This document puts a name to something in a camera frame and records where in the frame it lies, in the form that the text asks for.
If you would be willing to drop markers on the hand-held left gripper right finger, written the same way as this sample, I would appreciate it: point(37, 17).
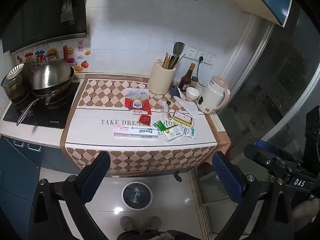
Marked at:
point(226, 177)

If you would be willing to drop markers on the black induction cooktop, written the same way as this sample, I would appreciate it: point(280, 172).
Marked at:
point(55, 115)

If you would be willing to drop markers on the person's dark trousers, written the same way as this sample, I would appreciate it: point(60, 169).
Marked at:
point(160, 235)

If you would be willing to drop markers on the cream utensil holder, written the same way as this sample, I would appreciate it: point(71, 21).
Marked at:
point(161, 80)

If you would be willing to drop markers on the striped ceramic bowl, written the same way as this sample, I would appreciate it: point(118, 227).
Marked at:
point(15, 71)

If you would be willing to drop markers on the green white medicine box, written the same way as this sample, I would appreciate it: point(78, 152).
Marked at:
point(172, 133)

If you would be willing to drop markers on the white ceramic cup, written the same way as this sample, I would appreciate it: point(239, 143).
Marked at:
point(192, 94)

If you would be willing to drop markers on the long yellow striped box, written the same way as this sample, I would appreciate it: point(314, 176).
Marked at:
point(183, 118)

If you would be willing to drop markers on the dark sauce bottle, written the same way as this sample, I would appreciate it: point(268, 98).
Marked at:
point(187, 78)

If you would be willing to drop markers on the colourful wall stickers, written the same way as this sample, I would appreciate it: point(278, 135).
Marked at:
point(67, 55)

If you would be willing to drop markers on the white tissue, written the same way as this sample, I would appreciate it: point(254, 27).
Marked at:
point(187, 106)

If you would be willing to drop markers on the bundle of wooden chopsticks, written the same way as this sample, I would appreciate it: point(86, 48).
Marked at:
point(170, 60)

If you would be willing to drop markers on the person's grey slipper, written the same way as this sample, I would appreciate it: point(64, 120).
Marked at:
point(128, 223)
point(153, 223)

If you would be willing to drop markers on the black range hood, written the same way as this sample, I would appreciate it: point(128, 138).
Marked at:
point(37, 15)

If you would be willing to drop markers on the white toothpaste box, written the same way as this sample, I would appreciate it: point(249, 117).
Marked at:
point(136, 132)

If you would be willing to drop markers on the person's right hand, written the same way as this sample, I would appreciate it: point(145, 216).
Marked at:
point(306, 212)

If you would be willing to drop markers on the red snack packet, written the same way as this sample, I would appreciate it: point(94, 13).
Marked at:
point(137, 100)

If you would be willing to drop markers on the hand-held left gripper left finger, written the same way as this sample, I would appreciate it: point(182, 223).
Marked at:
point(93, 180)

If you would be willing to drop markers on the small red packet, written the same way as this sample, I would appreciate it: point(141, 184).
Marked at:
point(145, 120)

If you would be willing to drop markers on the steel wok lid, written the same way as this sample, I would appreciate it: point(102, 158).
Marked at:
point(50, 73)

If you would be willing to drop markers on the small seasoning jar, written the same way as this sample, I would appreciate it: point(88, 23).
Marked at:
point(194, 81)

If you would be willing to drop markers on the blue base cabinet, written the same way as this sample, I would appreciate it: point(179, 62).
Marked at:
point(20, 170)

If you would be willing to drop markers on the white round trash bin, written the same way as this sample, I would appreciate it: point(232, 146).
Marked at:
point(137, 195)

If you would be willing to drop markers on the white wall socket strip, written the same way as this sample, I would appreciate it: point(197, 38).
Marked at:
point(200, 55)

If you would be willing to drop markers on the metal spatula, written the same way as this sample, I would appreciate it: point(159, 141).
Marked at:
point(179, 48)

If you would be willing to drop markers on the white pink electric kettle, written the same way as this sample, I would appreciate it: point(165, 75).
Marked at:
point(211, 95)

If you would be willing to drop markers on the steel stock pot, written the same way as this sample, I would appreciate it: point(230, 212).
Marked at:
point(15, 90)

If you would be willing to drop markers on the dark blue packet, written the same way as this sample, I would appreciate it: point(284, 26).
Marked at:
point(175, 92)

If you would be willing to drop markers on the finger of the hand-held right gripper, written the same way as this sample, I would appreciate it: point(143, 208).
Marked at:
point(260, 157)
point(268, 147)

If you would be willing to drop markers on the checkered table mat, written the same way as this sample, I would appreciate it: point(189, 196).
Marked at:
point(105, 130)

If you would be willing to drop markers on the small green white sachet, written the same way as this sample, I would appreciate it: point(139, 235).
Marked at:
point(189, 132)

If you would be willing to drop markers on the green foil packet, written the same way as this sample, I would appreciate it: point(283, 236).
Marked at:
point(159, 126)

